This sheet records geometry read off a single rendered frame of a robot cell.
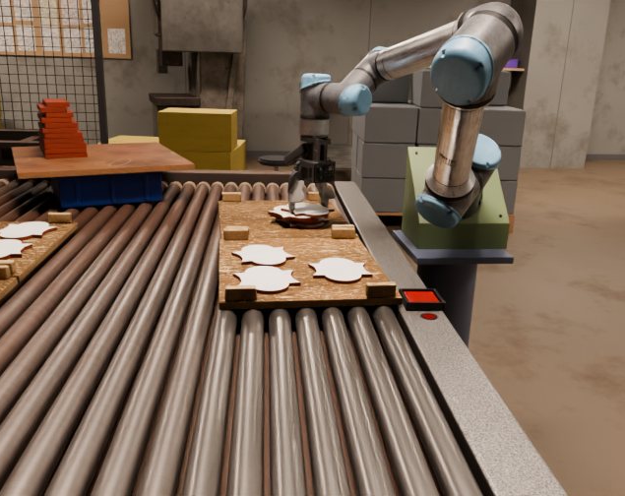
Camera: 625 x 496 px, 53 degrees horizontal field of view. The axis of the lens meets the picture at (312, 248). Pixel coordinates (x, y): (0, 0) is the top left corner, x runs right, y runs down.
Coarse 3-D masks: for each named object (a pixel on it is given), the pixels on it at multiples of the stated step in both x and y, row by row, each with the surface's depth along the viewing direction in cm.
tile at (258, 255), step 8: (248, 248) 144; (256, 248) 145; (264, 248) 145; (272, 248) 145; (280, 248) 145; (240, 256) 139; (248, 256) 139; (256, 256) 139; (264, 256) 139; (272, 256) 139; (280, 256) 140; (288, 256) 140; (248, 264) 136; (256, 264) 135; (264, 264) 134; (272, 264) 134; (280, 264) 135
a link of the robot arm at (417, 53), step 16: (464, 16) 129; (512, 16) 119; (432, 32) 137; (448, 32) 133; (384, 48) 157; (400, 48) 145; (416, 48) 140; (432, 48) 137; (368, 64) 153; (384, 64) 149; (400, 64) 146; (416, 64) 143; (384, 80) 154
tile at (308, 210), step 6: (300, 204) 173; (306, 204) 174; (312, 204) 174; (318, 204) 174; (282, 210) 169; (288, 210) 167; (294, 210) 167; (300, 210) 167; (306, 210) 167; (312, 210) 167; (318, 210) 168; (324, 210) 168; (330, 210) 169; (300, 216) 164; (306, 216) 164; (312, 216) 163; (318, 216) 163; (324, 216) 164
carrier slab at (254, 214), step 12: (228, 204) 189; (240, 204) 189; (252, 204) 190; (264, 204) 190; (276, 204) 191; (228, 216) 175; (240, 216) 176; (252, 216) 176; (264, 216) 176; (336, 216) 179; (252, 228) 164; (264, 228) 164; (276, 228) 164; (288, 228) 165; (300, 228) 165; (324, 228) 166
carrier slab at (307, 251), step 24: (240, 240) 153; (264, 240) 154; (288, 240) 154; (312, 240) 155; (336, 240) 155; (240, 264) 136; (288, 264) 137; (288, 288) 123; (312, 288) 123; (336, 288) 124; (360, 288) 124
